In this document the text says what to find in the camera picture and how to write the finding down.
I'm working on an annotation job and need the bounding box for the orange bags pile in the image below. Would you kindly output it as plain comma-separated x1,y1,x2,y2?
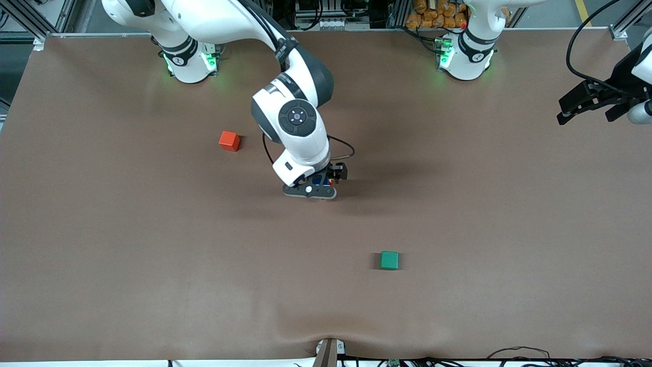
406,0,469,30

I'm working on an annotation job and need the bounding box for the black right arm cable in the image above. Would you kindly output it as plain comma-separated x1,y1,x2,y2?
262,134,356,167

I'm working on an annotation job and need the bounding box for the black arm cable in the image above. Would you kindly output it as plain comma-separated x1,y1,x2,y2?
262,134,356,167
566,0,637,97

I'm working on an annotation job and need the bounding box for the aluminium frame profile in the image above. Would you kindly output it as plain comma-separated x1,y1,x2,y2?
610,0,643,41
0,0,77,39

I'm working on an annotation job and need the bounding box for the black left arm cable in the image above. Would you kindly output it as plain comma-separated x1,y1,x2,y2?
566,0,637,97

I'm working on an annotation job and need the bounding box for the camera mount post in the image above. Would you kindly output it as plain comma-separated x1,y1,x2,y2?
312,338,346,367

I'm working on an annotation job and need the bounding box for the black cable bundle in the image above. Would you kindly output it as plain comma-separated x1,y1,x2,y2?
486,347,652,367

